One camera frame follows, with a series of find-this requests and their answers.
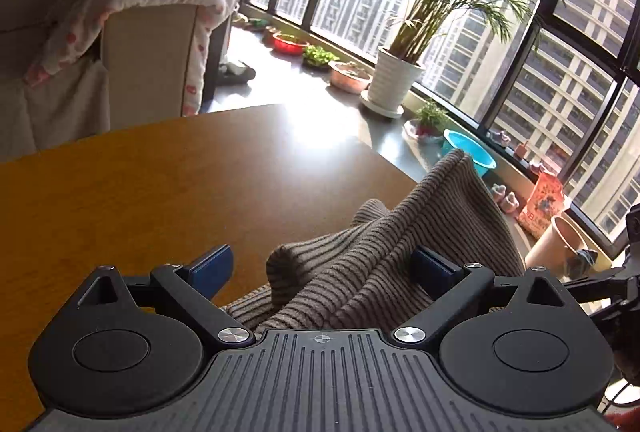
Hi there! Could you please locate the striped grey knit garment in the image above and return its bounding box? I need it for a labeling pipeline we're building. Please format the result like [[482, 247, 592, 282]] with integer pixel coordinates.
[[224, 150, 525, 334]]

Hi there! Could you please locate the brown paper bucket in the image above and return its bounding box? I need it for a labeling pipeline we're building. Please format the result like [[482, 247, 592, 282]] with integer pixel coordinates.
[[524, 215, 612, 280]]

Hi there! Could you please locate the turquoise plastic basin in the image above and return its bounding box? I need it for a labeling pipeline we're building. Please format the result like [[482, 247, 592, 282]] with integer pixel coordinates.
[[442, 129, 497, 177]]

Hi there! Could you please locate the white ribbed plant pot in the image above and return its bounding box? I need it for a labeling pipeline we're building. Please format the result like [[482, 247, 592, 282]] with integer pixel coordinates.
[[360, 47, 424, 119]]

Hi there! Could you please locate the beige covered sofa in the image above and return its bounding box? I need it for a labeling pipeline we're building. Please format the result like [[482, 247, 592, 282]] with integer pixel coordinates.
[[0, 0, 202, 163]]

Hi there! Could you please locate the pink plant tray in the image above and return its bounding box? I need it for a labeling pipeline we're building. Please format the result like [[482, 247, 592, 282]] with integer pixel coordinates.
[[329, 61, 372, 95]]

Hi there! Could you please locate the red bowl on sill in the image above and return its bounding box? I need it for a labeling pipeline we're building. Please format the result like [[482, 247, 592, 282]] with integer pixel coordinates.
[[272, 32, 309, 57]]

